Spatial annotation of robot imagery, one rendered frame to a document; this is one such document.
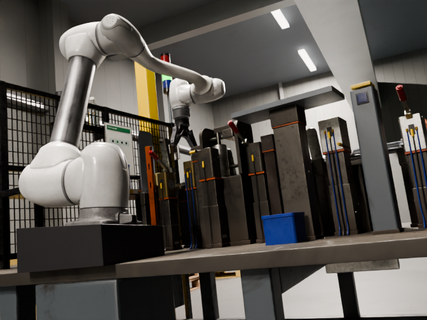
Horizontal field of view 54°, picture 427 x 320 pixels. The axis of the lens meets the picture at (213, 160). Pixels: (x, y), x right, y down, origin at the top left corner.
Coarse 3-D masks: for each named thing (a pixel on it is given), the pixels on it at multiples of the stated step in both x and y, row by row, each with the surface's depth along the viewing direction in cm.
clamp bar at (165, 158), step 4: (160, 140) 197; (164, 140) 197; (168, 140) 200; (160, 144) 198; (164, 144) 197; (168, 144) 200; (160, 148) 198; (164, 148) 197; (168, 148) 198; (164, 152) 197; (168, 152) 197; (164, 156) 197; (168, 156) 196; (164, 160) 197; (168, 160) 196; (168, 164) 196
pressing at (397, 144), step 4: (400, 140) 148; (388, 144) 150; (392, 144) 149; (396, 144) 148; (400, 144) 148; (392, 148) 159; (396, 148) 161; (352, 152) 156; (356, 152) 156; (392, 152) 166; (324, 156) 162; (352, 156) 170; (356, 156) 172; (360, 156) 172; (324, 160) 172; (352, 160) 175; (176, 184) 199; (180, 184) 198; (184, 184) 196; (176, 188) 213; (180, 188) 216; (148, 192) 213
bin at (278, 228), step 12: (264, 216) 130; (276, 216) 128; (288, 216) 126; (300, 216) 130; (264, 228) 130; (276, 228) 128; (288, 228) 126; (300, 228) 128; (276, 240) 128; (288, 240) 126; (300, 240) 127
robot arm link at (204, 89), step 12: (144, 48) 172; (144, 60) 177; (156, 60) 184; (156, 72) 188; (168, 72) 189; (180, 72) 192; (192, 72) 195; (192, 84) 207; (204, 84) 202; (216, 84) 205; (192, 96) 209; (204, 96) 205; (216, 96) 207
